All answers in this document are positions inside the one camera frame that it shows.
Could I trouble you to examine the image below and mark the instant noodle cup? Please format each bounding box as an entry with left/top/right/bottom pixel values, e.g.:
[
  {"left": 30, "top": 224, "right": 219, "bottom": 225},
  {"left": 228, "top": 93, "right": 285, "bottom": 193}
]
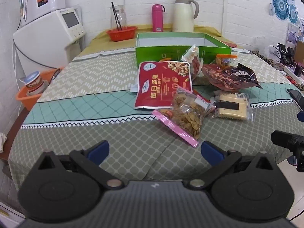
[{"left": 24, "top": 71, "right": 49, "bottom": 93}]

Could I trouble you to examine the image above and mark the white appliance with screen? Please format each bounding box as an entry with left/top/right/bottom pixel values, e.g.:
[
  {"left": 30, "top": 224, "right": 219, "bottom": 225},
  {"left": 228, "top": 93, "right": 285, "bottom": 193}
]
[{"left": 13, "top": 6, "right": 86, "bottom": 68}]

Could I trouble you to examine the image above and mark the clear bean snack bag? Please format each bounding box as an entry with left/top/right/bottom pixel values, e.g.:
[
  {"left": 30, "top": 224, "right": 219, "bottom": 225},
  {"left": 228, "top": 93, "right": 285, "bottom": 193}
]
[{"left": 152, "top": 87, "right": 215, "bottom": 147}]

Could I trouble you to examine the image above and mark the black straw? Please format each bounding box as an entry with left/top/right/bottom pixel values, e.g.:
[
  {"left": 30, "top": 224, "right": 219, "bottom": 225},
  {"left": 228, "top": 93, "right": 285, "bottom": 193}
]
[
  {"left": 111, "top": 2, "right": 122, "bottom": 31},
  {"left": 114, "top": 7, "right": 123, "bottom": 31}
]

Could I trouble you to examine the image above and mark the brown cardboard box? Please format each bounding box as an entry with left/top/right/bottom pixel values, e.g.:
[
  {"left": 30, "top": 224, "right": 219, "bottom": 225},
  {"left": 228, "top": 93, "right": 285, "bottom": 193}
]
[{"left": 294, "top": 41, "right": 304, "bottom": 62}]

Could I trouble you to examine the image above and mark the dark red snack bag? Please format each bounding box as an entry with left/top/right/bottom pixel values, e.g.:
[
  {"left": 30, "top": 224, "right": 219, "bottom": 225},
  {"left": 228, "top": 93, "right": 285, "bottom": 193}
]
[{"left": 201, "top": 63, "right": 264, "bottom": 91}]

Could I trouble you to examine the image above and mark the clear plastic bag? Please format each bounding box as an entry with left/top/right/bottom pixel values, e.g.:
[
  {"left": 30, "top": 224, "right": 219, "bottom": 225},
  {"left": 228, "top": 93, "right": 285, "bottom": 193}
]
[{"left": 262, "top": 44, "right": 277, "bottom": 57}]

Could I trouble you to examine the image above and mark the leopard print cloth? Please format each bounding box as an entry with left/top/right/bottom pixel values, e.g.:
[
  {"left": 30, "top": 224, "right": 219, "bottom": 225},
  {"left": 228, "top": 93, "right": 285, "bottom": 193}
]
[{"left": 247, "top": 50, "right": 304, "bottom": 85}]

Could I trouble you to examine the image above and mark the large blue paper fan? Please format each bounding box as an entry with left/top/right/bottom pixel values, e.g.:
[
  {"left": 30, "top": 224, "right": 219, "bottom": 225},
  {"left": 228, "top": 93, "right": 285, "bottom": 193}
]
[{"left": 271, "top": 0, "right": 291, "bottom": 21}]

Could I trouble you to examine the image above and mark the white power strip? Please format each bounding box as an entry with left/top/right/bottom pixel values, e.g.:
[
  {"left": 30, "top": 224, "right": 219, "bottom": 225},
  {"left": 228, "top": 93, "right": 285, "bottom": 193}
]
[{"left": 284, "top": 65, "right": 304, "bottom": 83}]

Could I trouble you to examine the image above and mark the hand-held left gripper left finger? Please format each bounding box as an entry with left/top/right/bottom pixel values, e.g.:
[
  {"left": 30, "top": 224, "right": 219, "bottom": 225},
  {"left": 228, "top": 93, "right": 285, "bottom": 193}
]
[{"left": 36, "top": 141, "right": 125, "bottom": 190}]

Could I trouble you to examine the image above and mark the clear mixed nut bag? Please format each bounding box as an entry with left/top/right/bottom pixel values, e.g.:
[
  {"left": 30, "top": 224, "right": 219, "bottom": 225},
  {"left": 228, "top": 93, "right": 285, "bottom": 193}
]
[{"left": 181, "top": 45, "right": 200, "bottom": 63}]

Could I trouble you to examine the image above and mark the wall picture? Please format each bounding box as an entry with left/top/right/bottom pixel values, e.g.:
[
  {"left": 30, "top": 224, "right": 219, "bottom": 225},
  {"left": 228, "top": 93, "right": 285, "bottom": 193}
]
[{"left": 286, "top": 23, "right": 300, "bottom": 44}]

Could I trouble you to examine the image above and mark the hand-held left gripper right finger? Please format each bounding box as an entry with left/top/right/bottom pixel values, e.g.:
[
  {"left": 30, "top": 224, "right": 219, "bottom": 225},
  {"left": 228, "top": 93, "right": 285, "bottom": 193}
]
[{"left": 186, "top": 141, "right": 279, "bottom": 190}]

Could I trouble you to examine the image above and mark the pink thermos bottle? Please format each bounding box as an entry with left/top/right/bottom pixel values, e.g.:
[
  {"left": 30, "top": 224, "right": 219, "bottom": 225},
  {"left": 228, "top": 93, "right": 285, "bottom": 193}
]
[{"left": 152, "top": 4, "right": 166, "bottom": 32}]

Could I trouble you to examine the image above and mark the green cardboard box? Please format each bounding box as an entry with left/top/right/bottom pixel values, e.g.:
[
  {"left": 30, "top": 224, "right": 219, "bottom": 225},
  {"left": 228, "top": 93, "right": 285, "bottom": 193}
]
[{"left": 135, "top": 32, "right": 232, "bottom": 68}]

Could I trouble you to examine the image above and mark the orange-topped snack packet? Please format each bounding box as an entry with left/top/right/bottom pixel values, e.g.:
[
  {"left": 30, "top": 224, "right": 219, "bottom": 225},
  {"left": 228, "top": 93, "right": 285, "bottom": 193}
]
[{"left": 215, "top": 54, "right": 238, "bottom": 66}]

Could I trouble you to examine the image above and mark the white wall pipe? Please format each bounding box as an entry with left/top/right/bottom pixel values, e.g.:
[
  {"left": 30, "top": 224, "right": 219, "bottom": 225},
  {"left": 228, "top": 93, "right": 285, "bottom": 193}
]
[{"left": 221, "top": 0, "right": 226, "bottom": 34}]

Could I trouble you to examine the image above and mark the black charger cluster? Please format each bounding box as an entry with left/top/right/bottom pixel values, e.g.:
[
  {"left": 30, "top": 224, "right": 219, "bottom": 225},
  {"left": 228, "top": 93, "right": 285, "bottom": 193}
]
[{"left": 277, "top": 43, "right": 295, "bottom": 64}]

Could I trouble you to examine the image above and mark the patterned tablecloth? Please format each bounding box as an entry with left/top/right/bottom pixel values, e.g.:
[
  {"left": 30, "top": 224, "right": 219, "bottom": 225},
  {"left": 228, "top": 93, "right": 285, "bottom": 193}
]
[{"left": 8, "top": 49, "right": 301, "bottom": 192}]

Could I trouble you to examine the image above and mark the red plastic basket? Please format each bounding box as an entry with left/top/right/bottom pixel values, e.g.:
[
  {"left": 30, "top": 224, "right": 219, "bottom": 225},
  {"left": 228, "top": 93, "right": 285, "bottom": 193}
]
[{"left": 106, "top": 26, "right": 138, "bottom": 42}]

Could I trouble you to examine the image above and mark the red nut packet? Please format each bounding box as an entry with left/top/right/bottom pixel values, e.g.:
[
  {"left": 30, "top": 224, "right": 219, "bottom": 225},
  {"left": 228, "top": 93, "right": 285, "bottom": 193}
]
[{"left": 134, "top": 61, "right": 193, "bottom": 110}]

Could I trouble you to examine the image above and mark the cream thermal carafe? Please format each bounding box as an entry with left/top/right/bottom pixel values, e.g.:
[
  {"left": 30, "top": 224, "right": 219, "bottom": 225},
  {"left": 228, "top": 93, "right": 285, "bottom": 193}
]
[{"left": 172, "top": 0, "right": 199, "bottom": 32}]

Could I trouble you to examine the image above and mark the cream cracker packet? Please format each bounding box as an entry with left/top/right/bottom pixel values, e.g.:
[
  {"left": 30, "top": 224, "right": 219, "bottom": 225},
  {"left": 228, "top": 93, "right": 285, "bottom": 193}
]
[{"left": 210, "top": 91, "right": 254, "bottom": 123}]

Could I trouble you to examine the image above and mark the red strip snack packet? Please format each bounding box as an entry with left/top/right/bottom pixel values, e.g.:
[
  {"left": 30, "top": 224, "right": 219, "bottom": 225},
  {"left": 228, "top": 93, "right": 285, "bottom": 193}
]
[{"left": 190, "top": 57, "right": 204, "bottom": 80}]

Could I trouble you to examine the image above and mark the glass pitcher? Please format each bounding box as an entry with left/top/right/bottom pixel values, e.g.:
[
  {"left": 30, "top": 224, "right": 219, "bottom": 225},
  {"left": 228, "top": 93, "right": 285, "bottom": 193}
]
[{"left": 109, "top": 5, "right": 129, "bottom": 30}]

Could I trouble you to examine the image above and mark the black phone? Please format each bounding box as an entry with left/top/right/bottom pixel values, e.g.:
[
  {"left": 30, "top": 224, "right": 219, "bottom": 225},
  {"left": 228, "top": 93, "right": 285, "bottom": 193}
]
[{"left": 286, "top": 88, "right": 304, "bottom": 111}]

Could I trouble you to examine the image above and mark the orange plastic basin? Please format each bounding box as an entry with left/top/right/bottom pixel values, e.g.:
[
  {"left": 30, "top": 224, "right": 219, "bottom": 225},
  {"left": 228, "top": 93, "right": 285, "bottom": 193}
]
[{"left": 15, "top": 67, "right": 64, "bottom": 112}]

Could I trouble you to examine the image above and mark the yellow cloth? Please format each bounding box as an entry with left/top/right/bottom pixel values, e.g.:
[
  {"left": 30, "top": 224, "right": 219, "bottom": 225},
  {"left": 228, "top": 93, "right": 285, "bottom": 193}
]
[{"left": 79, "top": 24, "right": 238, "bottom": 57}]

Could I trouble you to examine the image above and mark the small blue paper fan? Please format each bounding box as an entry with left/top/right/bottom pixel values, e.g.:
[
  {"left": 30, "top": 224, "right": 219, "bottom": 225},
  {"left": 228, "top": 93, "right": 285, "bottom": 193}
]
[{"left": 287, "top": 3, "right": 298, "bottom": 24}]

